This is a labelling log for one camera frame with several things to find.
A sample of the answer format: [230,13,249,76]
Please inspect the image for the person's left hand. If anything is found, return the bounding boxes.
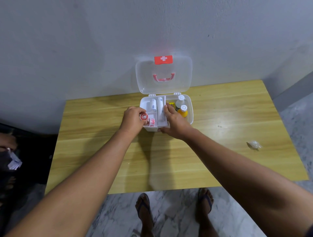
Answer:
[119,106,149,136]

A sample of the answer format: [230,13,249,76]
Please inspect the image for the person's right hand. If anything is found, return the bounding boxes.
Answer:
[158,102,195,140]

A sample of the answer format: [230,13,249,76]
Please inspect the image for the white first aid box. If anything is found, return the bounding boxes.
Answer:
[135,55,194,132]

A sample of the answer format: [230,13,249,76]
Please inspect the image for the white medicine bottle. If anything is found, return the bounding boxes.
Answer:
[175,95,186,110]

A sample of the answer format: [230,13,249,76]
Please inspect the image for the long printed white bandage roll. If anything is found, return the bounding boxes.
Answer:
[156,96,166,122]

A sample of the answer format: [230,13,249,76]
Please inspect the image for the person's left forearm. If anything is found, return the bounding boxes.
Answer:
[5,128,134,237]

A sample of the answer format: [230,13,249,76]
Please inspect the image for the person's right forearm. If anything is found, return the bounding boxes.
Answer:
[183,129,313,237]

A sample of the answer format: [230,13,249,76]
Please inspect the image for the person's right foot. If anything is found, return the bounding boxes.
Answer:
[195,188,218,237]

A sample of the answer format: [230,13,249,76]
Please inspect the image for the person's foot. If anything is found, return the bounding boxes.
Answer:
[136,194,155,237]
[195,188,218,237]

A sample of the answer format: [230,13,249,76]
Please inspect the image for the person's left foot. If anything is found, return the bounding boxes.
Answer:
[136,194,155,237]

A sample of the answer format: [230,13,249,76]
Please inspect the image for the dark right flip-flop sandal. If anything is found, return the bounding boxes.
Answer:
[197,187,215,215]

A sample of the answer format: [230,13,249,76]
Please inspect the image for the dark flip-flop sandal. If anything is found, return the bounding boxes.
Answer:
[135,193,155,228]
[197,187,215,215]

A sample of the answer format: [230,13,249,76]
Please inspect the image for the crumpled clear plastic wrap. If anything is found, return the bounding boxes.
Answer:
[246,140,262,151]

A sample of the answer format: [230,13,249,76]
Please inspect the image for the dark left flip-flop sandal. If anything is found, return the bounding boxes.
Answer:
[135,193,155,228]

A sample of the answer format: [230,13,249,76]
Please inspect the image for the white crumpled packet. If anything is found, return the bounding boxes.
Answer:
[7,148,22,171]

